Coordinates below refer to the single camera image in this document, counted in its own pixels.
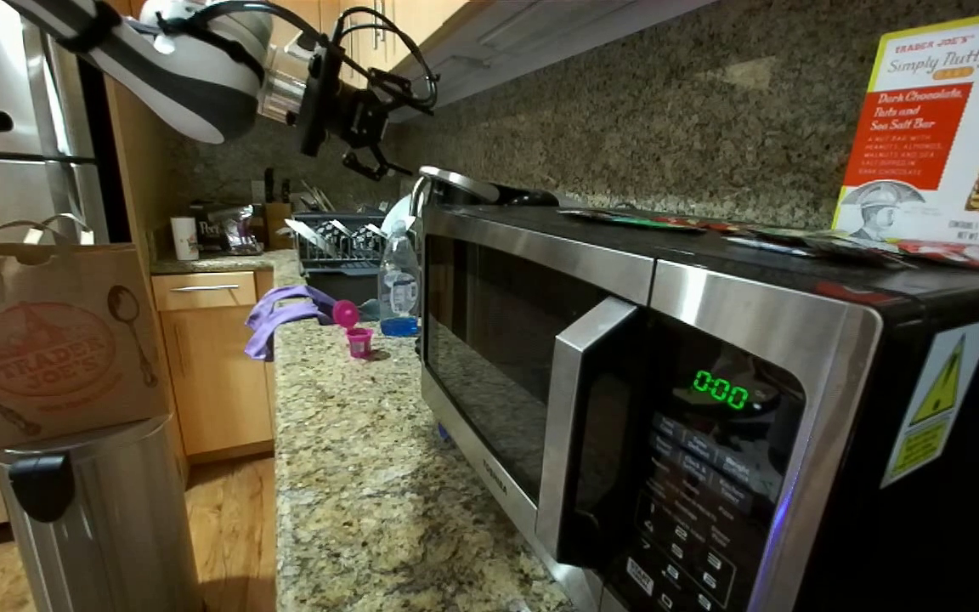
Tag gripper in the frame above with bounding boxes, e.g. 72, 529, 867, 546
337, 82, 415, 182

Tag pink coffee pod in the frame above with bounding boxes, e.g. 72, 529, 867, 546
332, 299, 375, 360

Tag white plate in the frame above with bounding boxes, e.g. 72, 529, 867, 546
379, 194, 422, 249

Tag dark dish rack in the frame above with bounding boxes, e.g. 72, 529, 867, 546
286, 209, 390, 278

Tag wooden knife block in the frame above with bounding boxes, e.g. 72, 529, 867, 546
263, 168, 296, 252

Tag clear dish soap bottle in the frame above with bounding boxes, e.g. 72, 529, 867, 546
377, 219, 422, 338

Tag heap of snack bags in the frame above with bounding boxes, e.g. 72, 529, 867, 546
190, 202, 266, 257

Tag purple rubber gloves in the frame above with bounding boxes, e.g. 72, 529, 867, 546
243, 285, 339, 362

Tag white cup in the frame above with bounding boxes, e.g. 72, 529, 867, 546
170, 216, 201, 262

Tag wooden drawer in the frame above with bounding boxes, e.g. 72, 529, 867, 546
151, 270, 260, 313

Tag microwave door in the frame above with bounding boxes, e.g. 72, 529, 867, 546
418, 207, 657, 596

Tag wooden cabinet door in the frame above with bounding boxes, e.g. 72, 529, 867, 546
158, 303, 276, 461

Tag stainless steel refrigerator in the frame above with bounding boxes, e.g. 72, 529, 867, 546
0, 0, 131, 536

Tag brown paper bag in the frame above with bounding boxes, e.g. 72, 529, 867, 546
0, 213, 173, 455

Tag stainless steel microwave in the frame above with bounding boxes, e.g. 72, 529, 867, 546
416, 201, 979, 612

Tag steel trash can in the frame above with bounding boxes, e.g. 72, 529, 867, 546
0, 414, 202, 612

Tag snack bar box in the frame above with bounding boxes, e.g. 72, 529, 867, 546
832, 7, 979, 254

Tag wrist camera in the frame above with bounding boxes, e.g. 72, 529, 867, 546
297, 41, 344, 158

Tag microwave door handle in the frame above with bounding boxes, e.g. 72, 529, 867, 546
535, 297, 641, 569

